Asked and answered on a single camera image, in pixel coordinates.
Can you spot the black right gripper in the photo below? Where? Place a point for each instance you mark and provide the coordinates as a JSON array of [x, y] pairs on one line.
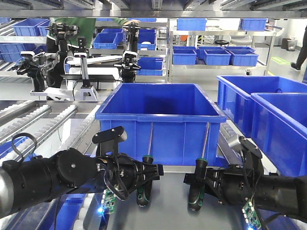
[[231, 186]]

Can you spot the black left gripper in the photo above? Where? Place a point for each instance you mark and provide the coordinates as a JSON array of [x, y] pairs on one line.
[[123, 174]]

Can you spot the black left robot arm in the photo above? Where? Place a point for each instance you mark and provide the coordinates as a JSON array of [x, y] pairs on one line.
[[26, 184]]

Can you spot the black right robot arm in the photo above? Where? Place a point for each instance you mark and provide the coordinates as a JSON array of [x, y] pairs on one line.
[[282, 194]]

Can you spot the left green circuit board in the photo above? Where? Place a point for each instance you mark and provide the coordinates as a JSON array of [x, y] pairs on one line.
[[108, 201]]

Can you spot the green circuit board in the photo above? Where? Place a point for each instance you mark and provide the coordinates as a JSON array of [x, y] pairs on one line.
[[108, 201], [250, 216]]

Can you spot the right green circuit board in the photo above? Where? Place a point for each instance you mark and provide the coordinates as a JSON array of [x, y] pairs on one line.
[[250, 216]]

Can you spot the blue target bin centre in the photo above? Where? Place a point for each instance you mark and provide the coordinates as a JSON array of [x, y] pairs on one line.
[[174, 123]]

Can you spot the blue bin right near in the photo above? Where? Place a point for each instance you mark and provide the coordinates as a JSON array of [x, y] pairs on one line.
[[279, 129]]

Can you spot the blue bin right far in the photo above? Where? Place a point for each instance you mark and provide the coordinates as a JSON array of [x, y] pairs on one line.
[[234, 95]]

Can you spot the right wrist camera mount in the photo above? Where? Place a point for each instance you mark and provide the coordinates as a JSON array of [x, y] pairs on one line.
[[250, 154]]

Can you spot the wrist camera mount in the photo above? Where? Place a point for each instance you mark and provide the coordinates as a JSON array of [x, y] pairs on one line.
[[250, 154], [108, 140]]

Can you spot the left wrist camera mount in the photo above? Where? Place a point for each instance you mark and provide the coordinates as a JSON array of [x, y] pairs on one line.
[[108, 140]]

